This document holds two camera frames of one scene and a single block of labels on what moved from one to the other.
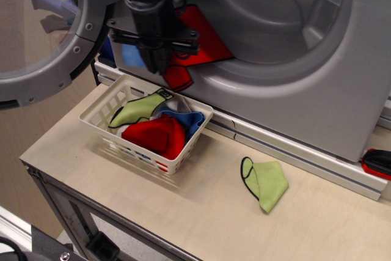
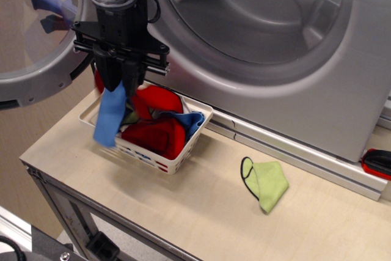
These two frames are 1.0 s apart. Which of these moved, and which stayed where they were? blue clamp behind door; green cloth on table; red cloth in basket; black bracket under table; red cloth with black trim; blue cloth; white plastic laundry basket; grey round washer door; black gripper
Moved: black gripper; red cloth with black trim; blue cloth
Stayed: blue clamp behind door; black bracket under table; grey round washer door; red cloth in basket; white plastic laundry basket; green cloth on table
